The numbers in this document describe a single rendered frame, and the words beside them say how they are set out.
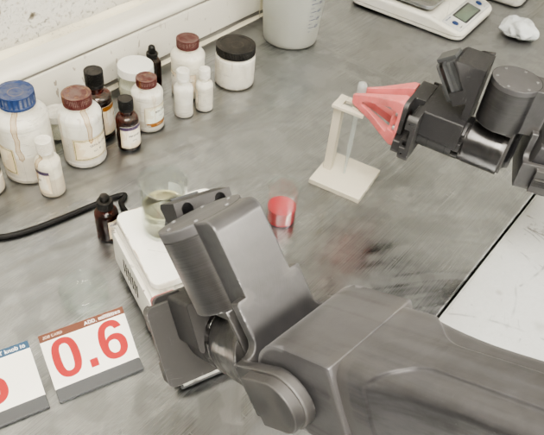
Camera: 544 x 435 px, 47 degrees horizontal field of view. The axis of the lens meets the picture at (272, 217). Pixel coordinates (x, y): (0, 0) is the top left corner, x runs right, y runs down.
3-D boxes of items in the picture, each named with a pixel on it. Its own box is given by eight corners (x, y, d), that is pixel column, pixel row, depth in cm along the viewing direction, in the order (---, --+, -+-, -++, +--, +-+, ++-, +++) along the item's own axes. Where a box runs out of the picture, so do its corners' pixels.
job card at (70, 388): (144, 369, 67) (142, 347, 64) (60, 404, 64) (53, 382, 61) (124, 327, 71) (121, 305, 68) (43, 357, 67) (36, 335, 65)
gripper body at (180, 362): (139, 306, 48) (165, 321, 42) (255, 263, 53) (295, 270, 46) (163, 383, 49) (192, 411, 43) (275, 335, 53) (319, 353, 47)
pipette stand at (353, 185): (379, 173, 94) (398, 102, 86) (357, 204, 89) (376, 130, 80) (332, 154, 97) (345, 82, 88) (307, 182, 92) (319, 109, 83)
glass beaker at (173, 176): (142, 212, 73) (137, 158, 67) (189, 212, 73) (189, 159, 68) (138, 250, 68) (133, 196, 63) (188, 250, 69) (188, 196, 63)
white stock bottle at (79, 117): (55, 160, 91) (42, 96, 83) (83, 138, 95) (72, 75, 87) (89, 174, 89) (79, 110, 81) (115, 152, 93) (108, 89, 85)
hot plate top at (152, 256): (256, 256, 70) (256, 251, 69) (153, 293, 65) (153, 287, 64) (209, 191, 77) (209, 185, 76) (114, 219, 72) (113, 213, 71)
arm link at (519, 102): (490, 93, 68) (604, 120, 66) (493, 55, 74) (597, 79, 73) (458, 174, 76) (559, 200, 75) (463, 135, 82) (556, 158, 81)
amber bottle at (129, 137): (113, 143, 94) (108, 96, 89) (133, 135, 96) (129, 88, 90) (125, 155, 93) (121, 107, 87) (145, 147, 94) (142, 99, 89)
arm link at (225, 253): (118, 248, 40) (211, 239, 30) (224, 191, 44) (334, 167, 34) (197, 403, 42) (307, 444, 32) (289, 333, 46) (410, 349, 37)
